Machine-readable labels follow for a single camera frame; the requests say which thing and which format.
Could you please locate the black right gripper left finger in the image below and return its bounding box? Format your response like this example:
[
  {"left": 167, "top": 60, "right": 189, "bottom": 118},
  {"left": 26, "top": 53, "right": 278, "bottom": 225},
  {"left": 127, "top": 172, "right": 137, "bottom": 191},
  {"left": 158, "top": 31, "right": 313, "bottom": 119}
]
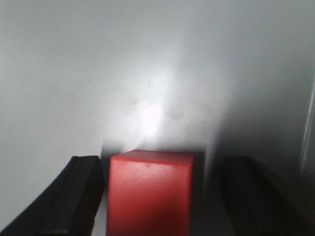
[{"left": 0, "top": 156, "right": 104, "bottom": 236}]

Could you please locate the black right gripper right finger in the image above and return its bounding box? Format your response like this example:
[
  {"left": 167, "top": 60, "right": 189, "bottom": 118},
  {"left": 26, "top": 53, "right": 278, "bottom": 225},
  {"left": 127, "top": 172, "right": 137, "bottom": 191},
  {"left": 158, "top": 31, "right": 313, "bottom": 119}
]
[{"left": 221, "top": 156, "right": 315, "bottom": 236}]

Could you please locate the red cube block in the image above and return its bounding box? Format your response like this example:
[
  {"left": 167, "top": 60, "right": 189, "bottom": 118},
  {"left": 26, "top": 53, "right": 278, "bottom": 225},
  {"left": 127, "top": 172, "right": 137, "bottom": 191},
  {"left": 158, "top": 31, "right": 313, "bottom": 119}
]
[{"left": 106, "top": 150, "right": 194, "bottom": 236}]

